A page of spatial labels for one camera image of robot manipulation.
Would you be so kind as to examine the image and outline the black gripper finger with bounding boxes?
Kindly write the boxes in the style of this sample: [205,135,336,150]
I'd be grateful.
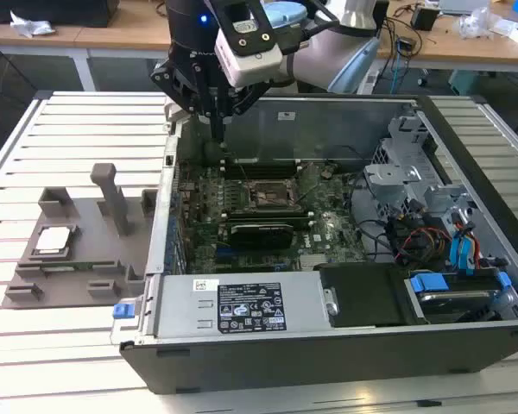
[217,80,269,142]
[149,60,218,141]

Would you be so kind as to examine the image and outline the silver green CPU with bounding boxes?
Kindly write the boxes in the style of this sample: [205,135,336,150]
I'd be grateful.
[32,224,73,255]

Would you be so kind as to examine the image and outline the CPU socket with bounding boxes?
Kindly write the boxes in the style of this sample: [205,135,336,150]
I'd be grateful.
[246,178,300,212]

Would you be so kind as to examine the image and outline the grey case latch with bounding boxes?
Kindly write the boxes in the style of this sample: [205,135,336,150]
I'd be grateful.
[163,97,187,124]

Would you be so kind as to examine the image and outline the black round plastic part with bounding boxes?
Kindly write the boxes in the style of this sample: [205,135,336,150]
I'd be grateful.
[201,138,224,168]

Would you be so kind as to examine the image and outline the RAM slot with white clips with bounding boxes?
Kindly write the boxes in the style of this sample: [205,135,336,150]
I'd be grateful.
[223,219,315,229]
[218,159,303,167]
[221,211,313,220]
[220,166,304,175]

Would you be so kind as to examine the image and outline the wooden desk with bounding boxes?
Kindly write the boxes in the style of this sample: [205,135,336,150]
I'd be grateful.
[377,3,518,77]
[0,19,173,92]

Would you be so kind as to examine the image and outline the pale blue teach pendant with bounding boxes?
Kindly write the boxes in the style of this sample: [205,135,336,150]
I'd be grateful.
[326,36,382,95]

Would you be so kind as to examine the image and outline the large black box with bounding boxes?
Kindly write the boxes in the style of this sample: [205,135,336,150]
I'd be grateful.
[0,0,121,28]

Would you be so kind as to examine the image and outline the black graphics card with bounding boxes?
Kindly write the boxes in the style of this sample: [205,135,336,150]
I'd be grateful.
[226,220,295,254]

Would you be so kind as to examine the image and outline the green motherboard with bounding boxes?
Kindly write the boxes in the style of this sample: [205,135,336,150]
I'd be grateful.
[174,159,368,275]

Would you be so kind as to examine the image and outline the white crumpled paper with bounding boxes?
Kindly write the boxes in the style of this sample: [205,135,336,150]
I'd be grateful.
[9,10,58,39]

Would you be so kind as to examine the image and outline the grey parts rack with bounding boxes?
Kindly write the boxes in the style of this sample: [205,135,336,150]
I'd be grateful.
[2,161,161,310]

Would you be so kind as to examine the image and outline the silver metal drive cage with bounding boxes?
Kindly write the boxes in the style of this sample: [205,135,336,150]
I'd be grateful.
[363,114,437,212]

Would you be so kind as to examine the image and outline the silver finned heat sink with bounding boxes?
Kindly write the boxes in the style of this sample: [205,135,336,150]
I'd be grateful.
[300,254,331,271]

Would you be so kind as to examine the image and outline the small black box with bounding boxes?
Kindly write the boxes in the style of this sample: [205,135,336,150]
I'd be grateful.
[409,4,440,32]

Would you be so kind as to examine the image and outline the black power supply label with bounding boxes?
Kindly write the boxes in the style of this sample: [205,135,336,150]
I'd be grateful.
[217,282,287,334]

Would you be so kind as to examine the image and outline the green RAM stick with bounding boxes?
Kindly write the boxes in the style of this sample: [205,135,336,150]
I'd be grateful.
[38,263,113,273]

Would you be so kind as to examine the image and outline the silver power supply unit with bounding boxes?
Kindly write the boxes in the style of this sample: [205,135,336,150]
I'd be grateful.
[138,271,332,342]

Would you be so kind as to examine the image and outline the teal box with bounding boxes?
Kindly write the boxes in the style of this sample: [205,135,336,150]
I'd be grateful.
[447,68,498,97]

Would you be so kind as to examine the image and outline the black plastic shroud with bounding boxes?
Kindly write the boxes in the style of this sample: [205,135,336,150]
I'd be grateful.
[318,262,411,328]

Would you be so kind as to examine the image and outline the clear plastic bag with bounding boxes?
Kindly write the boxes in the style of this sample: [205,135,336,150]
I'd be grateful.
[451,6,504,41]

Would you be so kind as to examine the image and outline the hard disk in blue carrier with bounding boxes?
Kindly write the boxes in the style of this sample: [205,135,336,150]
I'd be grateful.
[404,270,518,325]

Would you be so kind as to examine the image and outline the black open PC case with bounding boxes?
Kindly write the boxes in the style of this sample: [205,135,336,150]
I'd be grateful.
[110,92,518,396]

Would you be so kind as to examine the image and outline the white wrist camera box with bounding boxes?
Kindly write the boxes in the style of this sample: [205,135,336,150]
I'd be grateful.
[214,0,284,87]

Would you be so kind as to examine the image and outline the silver metal bracket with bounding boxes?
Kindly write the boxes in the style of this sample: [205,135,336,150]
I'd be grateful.
[422,183,478,229]

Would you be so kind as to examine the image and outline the coloured power wire bundle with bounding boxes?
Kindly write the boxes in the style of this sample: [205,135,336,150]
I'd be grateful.
[392,227,454,265]

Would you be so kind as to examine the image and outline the blue flat disk wire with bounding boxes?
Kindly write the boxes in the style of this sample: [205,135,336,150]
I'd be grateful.
[449,222,480,277]

